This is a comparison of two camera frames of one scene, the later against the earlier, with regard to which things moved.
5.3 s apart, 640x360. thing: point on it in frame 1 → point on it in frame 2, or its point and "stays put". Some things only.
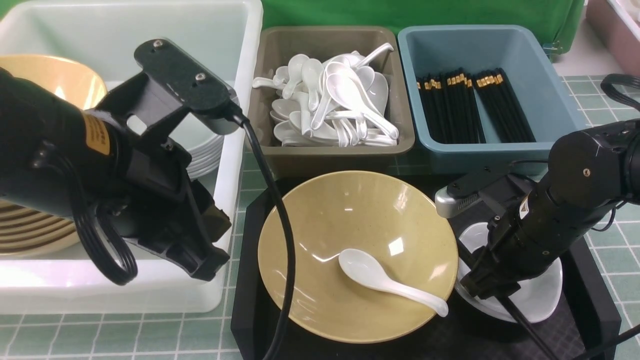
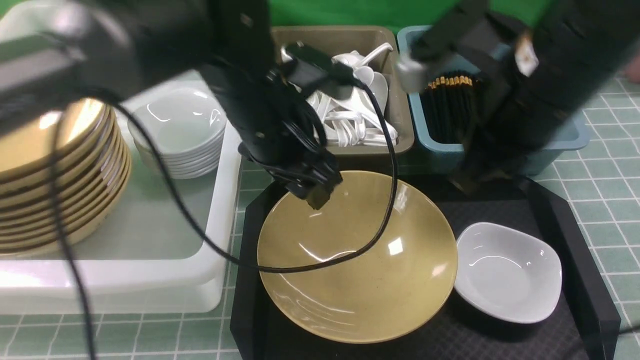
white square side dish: (539, 295) stays put
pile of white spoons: (341, 101) stays put
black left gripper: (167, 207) → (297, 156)
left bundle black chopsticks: (450, 108) stays put
